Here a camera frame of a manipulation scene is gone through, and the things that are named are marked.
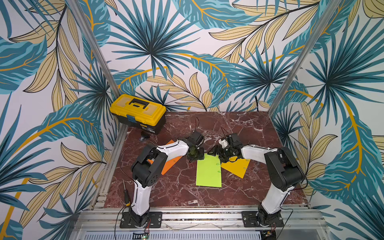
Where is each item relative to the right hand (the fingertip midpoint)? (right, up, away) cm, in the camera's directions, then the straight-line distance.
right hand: (211, 155), depth 94 cm
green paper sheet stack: (-2, -9, -3) cm, 10 cm away
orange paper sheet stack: (-25, -5, -1) cm, 26 cm away
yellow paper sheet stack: (+16, -7, -3) cm, 18 cm away
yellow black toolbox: (-39, +24, -1) cm, 46 cm away
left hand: (-6, -2, -1) cm, 6 cm away
